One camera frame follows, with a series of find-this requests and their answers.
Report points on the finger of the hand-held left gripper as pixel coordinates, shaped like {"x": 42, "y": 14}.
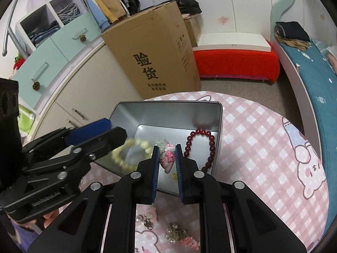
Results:
{"x": 89, "y": 131}
{"x": 105, "y": 142}

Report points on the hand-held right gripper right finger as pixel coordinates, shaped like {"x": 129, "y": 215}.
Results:
{"x": 180, "y": 175}

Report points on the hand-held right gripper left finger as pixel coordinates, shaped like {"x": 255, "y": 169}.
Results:
{"x": 155, "y": 175}

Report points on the pink cat charm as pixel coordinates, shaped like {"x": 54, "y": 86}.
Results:
{"x": 168, "y": 160}

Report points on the silver metal tin box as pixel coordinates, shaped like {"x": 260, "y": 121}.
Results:
{"x": 158, "y": 116}

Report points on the person's left forearm purple sleeve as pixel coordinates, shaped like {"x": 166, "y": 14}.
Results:
{"x": 19, "y": 236}

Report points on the person's left hand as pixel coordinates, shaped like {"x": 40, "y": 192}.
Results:
{"x": 50, "y": 218}

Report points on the green bag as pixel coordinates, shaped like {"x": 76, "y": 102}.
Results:
{"x": 26, "y": 121}

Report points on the pale green jade pendant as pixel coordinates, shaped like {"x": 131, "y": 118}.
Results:
{"x": 161, "y": 143}

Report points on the pink charm with metal clasp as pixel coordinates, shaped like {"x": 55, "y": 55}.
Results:
{"x": 150, "y": 214}

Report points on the beige cabinet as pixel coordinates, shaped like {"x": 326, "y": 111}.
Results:
{"x": 92, "y": 84}

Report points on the pine cone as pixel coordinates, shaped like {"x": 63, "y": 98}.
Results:
{"x": 36, "y": 86}
{"x": 83, "y": 38}

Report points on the pearl and gold brooch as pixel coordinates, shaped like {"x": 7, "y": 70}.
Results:
{"x": 175, "y": 232}

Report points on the mint green drawer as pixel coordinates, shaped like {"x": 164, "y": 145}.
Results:
{"x": 34, "y": 66}
{"x": 76, "y": 35}

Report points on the red and green ornament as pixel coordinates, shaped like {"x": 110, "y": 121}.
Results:
{"x": 19, "y": 62}

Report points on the small pink bear charm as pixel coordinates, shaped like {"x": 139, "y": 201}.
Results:
{"x": 192, "y": 243}

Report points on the folded blue jeans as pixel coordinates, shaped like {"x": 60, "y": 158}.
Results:
{"x": 43, "y": 34}
{"x": 69, "y": 11}

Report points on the large brown cardboard box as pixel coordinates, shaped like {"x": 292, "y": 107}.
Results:
{"x": 150, "y": 52}

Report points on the grey metal tube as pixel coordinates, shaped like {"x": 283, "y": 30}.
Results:
{"x": 9, "y": 26}

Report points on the red upholstered bench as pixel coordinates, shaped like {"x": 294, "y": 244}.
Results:
{"x": 237, "y": 63}

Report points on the white cube shelf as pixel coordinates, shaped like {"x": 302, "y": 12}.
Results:
{"x": 44, "y": 2}

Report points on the hanging clothes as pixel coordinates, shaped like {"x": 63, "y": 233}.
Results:
{"x": 105, "y": 2}

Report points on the small brown cardboard box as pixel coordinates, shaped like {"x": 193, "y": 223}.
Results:
{"x": 191, "y": 31}

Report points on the white board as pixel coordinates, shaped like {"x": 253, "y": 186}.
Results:
{"x": 234, "y": 42}

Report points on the pile of black clothes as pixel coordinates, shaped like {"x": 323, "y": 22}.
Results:
{"x": 188, "y": 5}

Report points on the teal printed bed sheet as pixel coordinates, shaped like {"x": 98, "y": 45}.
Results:
{"x": 316, "y": 84}

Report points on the tan fringed scarf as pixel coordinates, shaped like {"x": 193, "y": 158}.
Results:
{"x": 295, "y": 44}

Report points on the dark folded clothes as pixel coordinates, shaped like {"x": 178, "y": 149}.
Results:
{"x": 292, "y": 30}

